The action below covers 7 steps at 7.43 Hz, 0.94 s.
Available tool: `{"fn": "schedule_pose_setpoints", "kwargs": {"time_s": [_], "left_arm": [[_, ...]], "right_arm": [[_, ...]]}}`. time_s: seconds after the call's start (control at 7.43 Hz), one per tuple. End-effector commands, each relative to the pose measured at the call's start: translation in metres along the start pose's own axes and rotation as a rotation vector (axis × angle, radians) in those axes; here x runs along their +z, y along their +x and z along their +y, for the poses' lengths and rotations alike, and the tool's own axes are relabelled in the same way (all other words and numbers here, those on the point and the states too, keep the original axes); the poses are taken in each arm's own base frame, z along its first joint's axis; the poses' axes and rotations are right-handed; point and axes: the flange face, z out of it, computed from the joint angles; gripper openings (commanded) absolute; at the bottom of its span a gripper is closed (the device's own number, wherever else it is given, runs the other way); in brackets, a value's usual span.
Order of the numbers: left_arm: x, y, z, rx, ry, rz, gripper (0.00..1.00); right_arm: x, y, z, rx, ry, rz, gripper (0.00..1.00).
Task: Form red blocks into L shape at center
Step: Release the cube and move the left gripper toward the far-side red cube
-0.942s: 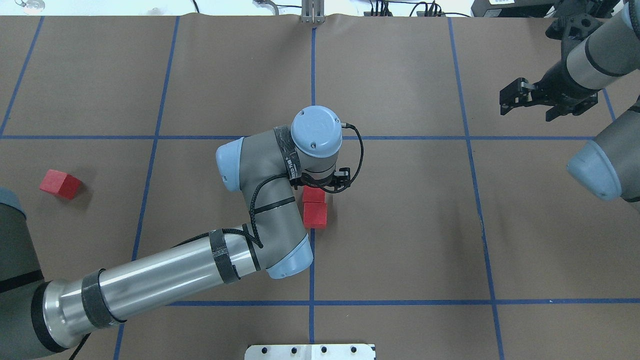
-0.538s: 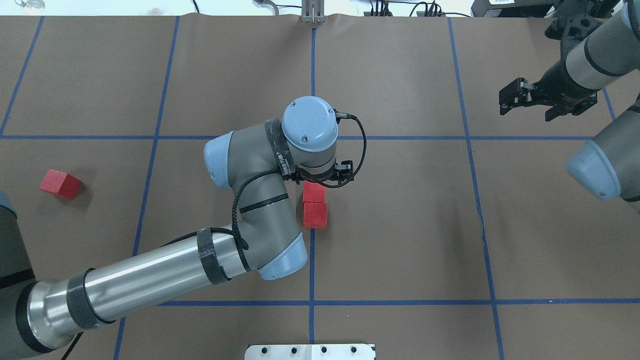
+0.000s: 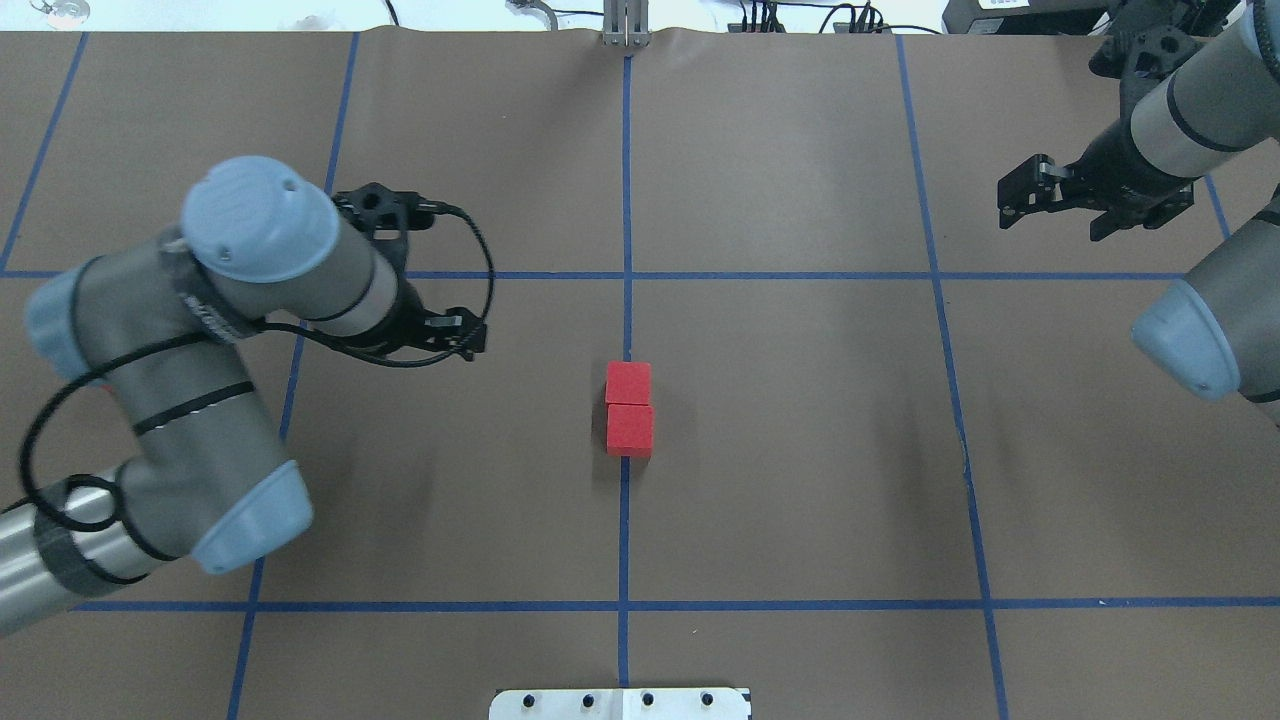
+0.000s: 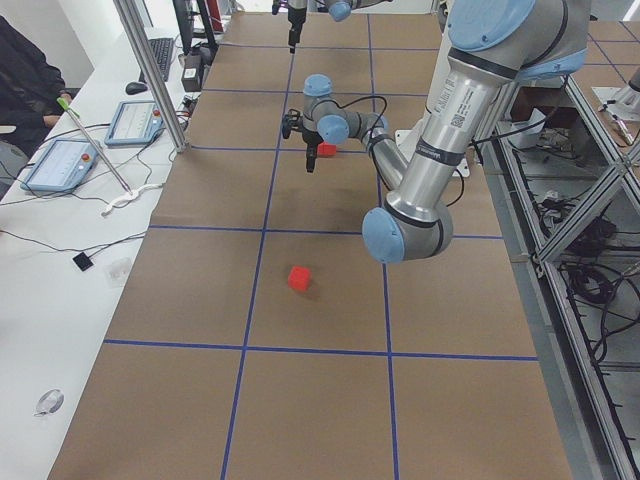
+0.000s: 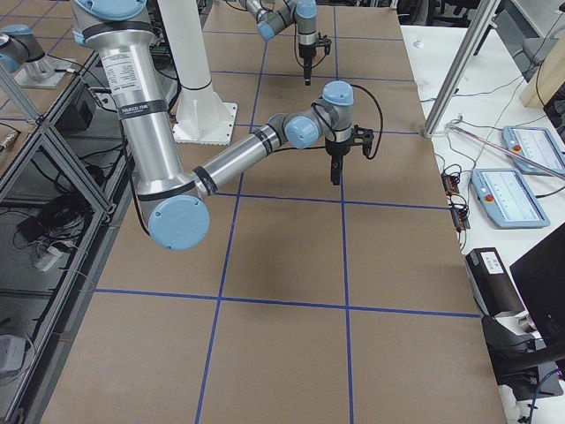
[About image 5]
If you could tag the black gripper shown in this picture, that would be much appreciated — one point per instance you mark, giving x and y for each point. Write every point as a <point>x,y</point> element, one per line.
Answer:
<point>305,52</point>
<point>336,149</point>

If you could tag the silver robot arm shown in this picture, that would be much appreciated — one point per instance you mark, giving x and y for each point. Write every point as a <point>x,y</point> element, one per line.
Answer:
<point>183,158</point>
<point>303,15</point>

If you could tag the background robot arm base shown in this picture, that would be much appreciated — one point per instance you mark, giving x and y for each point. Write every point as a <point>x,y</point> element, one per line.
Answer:
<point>24,57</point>

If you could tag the small electronics board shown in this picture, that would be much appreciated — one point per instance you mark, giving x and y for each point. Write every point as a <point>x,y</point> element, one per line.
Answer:
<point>458,205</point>

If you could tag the near teach pendant tablet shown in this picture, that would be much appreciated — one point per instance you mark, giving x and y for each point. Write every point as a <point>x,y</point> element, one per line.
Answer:
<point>507,199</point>

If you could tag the teach pendant tablet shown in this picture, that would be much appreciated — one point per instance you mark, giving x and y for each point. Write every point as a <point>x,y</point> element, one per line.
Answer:
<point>507,199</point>
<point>536,144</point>

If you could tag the far teach pendant tablet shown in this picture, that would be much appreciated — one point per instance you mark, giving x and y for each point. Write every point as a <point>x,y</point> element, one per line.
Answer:
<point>536,144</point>

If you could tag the black box with label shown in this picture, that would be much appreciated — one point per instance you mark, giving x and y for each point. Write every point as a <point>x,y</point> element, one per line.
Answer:
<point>492,287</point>

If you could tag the black monitor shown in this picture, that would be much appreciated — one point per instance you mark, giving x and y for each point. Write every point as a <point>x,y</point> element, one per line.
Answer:
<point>539,278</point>

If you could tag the grey power adapter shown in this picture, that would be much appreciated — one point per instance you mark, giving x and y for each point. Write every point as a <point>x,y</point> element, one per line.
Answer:
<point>13,349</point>

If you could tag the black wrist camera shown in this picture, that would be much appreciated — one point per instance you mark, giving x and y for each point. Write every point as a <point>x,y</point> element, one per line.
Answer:
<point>363,137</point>
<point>324,42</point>

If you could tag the white central pedestal column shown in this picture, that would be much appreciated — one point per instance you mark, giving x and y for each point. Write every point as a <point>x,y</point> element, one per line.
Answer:
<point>201,115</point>

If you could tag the aluminium frame post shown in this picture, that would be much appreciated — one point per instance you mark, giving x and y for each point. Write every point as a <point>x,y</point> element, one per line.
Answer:
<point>483,18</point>

